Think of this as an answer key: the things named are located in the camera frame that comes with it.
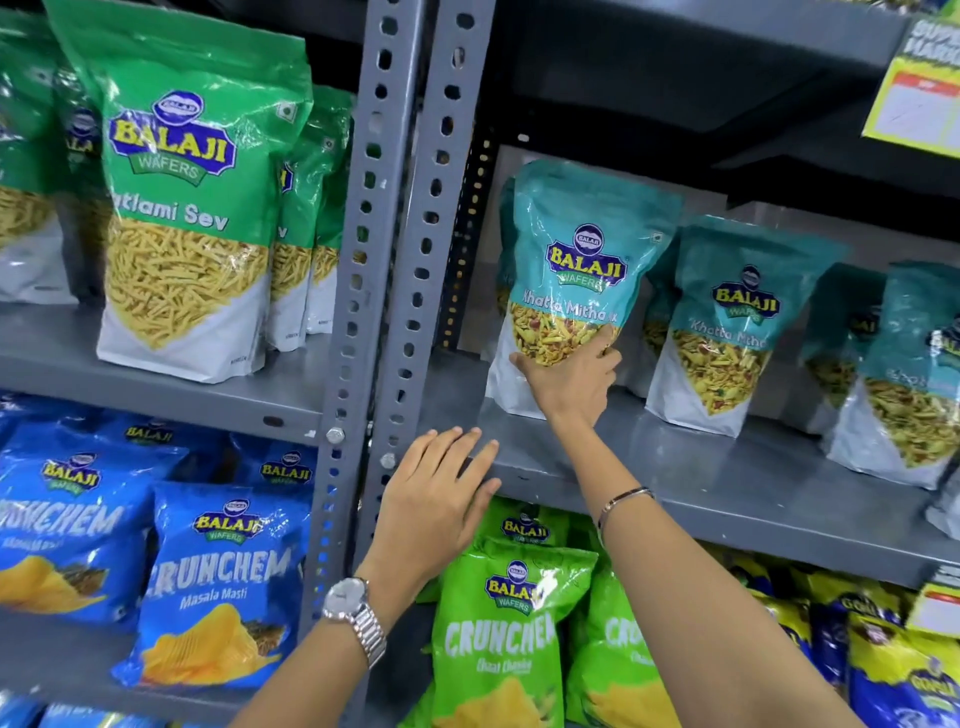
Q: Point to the green noodle snack pouch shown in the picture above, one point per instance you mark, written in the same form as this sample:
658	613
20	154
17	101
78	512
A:
328	247
22	172
187	195
296	225
82	142

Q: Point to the dark perforated rear upright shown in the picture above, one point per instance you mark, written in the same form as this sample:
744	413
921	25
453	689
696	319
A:
466	240

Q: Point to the yellow price tag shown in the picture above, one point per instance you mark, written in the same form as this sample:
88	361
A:
915	97

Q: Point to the person's right thumb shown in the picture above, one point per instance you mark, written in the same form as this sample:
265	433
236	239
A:
523	364

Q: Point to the pile of blue chip bags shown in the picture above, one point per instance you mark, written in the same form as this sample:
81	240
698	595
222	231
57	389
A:
217	577

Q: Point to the person's right hand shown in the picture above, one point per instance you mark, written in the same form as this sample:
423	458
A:
570	386

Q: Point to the person's left hand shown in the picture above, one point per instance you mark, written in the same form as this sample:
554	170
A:
424	517

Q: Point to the person's left thumb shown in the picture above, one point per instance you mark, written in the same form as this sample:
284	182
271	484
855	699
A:
489	508

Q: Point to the silver bolt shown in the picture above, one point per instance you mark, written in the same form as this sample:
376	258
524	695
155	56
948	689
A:
335	435
388	461

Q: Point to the light green chip bag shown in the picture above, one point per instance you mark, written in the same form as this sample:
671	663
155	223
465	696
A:
615	660
525	525
495	645

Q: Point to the row of teal packets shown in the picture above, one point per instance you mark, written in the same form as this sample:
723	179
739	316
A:
739	322

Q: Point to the grey perforated metal upright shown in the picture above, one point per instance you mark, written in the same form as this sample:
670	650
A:
427	247
367	247

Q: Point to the silver wristwatch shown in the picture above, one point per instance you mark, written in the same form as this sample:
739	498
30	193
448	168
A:
346	600

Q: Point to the yellow and blue snack bag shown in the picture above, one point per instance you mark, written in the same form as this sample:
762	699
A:
904	675
784	619
840	615

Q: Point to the person's right forearm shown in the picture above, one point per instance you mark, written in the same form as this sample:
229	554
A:
697	615

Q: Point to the grey metal shelf board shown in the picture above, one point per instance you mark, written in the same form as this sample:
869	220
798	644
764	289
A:
90	667
675	26
150	390
712	487

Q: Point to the person's left middle finger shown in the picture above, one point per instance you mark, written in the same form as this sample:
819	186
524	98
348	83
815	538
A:
446	454

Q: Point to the yellow and white shelf label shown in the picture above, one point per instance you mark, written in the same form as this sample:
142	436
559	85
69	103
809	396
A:
936	604

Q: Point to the teal snack pouch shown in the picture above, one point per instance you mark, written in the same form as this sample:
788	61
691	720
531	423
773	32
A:
585	255

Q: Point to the person's left forearm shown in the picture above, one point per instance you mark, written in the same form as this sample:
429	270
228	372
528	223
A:
315	675

